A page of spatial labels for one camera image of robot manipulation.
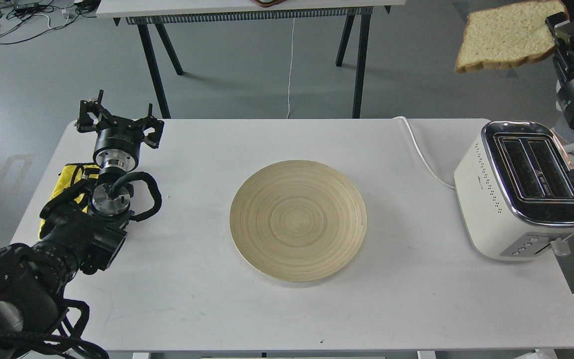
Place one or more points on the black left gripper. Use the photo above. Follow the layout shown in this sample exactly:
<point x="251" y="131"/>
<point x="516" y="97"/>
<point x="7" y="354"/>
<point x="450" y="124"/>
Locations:
<point x="118" y="141"/>

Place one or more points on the yellow cloth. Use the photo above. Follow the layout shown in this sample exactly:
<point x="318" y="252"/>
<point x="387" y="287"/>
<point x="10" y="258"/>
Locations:
<point x="70" y="182"/>

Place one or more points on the brown object on background table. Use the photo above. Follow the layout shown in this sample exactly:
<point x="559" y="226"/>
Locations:
<point x="267" y="3"/>

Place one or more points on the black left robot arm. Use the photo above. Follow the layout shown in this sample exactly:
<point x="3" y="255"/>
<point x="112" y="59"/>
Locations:
<point x="35" y="315"/>

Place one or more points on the round bamboo plate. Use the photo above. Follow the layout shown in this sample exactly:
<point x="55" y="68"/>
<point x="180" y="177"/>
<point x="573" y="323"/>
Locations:
<point x="298" y="221"/>

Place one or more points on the white background table black legs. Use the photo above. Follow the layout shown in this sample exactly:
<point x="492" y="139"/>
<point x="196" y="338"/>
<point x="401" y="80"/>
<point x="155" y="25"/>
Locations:
<point x="143" y="13"/>

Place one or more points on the cream and chrome toaster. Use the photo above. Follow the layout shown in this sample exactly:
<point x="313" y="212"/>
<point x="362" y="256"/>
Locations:
<point x="514" y="191"/>

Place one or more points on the slice of bread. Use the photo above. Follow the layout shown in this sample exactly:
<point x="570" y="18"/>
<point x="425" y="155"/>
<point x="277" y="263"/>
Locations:
<point x="508" y="36"/>

